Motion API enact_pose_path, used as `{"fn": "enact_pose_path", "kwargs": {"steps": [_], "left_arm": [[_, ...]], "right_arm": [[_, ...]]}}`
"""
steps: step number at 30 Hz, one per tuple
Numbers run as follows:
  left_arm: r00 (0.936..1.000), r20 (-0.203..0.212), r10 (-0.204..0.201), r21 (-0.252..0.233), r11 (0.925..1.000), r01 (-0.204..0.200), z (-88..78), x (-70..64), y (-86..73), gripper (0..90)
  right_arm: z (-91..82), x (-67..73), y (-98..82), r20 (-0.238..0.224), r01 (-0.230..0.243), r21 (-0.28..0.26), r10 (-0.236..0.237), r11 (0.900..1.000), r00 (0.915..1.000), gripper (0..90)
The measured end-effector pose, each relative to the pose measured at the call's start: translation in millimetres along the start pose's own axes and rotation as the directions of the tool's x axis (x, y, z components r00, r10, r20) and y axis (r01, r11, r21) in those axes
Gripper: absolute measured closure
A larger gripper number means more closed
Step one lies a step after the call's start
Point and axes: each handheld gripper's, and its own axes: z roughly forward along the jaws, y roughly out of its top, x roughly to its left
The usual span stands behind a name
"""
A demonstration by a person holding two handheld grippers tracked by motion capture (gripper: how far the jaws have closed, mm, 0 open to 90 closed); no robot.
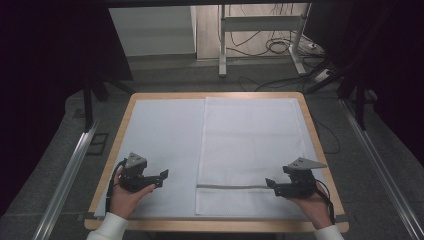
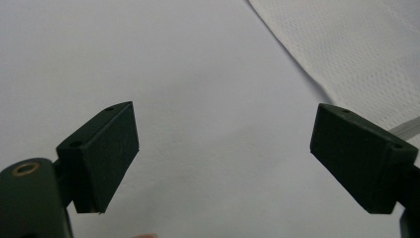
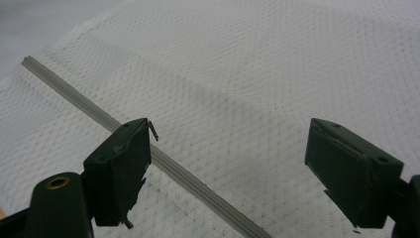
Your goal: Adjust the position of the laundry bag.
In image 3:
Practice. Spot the pale blue table mat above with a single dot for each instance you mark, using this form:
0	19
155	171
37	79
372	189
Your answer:
29	26

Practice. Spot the white towel with grey stripe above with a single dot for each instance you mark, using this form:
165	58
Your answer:
251	82

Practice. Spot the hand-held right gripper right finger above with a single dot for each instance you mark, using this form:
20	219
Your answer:
350	172

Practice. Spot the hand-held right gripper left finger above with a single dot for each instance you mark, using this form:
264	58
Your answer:
115	172

